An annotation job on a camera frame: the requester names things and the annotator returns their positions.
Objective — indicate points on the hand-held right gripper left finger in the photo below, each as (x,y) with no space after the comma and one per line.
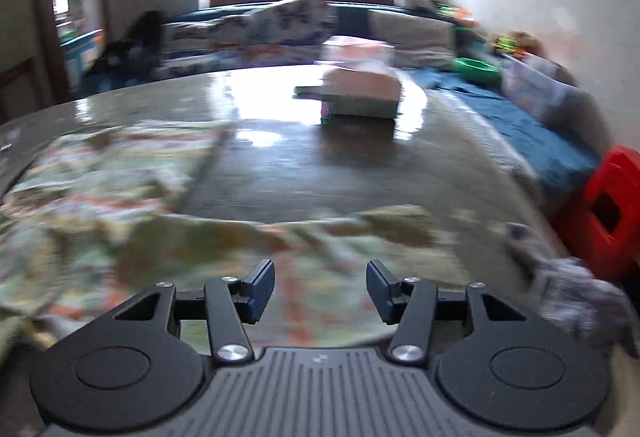
(262,281)

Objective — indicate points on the tissue box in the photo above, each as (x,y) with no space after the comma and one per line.
(363,92)

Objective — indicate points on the pile of colourful toys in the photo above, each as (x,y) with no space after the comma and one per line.
(510,41)

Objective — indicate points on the clear plastic storage bin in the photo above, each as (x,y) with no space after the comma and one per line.
(540,87)

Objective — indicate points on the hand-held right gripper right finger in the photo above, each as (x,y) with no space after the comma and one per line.
(380,281)

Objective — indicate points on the pink small object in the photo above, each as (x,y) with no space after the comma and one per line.
(328,110)

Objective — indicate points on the red plastic stool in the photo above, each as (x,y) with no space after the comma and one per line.
(608,212)

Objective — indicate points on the blue bed sheet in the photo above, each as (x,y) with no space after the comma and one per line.
(520,127)

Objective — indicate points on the green plastic bowl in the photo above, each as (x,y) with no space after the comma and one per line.
(475,68)

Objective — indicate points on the patterned folded blanket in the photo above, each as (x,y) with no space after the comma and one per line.
(250,32)

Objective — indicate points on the dark bag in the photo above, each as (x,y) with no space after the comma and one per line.
(131,48)

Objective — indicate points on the floral patterned garment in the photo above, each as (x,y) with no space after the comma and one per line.
(150,217)

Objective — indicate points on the grey patterned cloth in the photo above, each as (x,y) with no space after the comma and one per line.
(575,287)

